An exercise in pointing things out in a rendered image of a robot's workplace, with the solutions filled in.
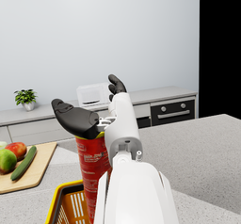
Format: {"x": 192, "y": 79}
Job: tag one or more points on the yellow slatted basket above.
{"x": 67, "y": 204}

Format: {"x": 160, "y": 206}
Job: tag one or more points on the wooden cutting board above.
{"x": 29, "y": 168}

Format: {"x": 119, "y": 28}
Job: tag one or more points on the red potato chip can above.
{"x": 93, "y": 168}

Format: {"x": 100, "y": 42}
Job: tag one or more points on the grey kitchen counter cabinets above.
{"x": 47, "y": 124}

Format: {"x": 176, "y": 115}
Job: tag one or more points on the pale green vegetable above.
{"x": 2, "y": 144}

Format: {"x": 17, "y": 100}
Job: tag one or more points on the black built-in oven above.
{"x": 172, "y": 112}

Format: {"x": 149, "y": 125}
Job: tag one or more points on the red apple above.
{"x": 17, "y": 148}

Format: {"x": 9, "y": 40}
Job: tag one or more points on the green apple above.
{"x": 6, "y": 160}

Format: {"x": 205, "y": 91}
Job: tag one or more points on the potted green plant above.
{"x": 26, "y": 99}

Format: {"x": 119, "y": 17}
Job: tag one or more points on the green cucumber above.
{"x": 23, "y": 163}

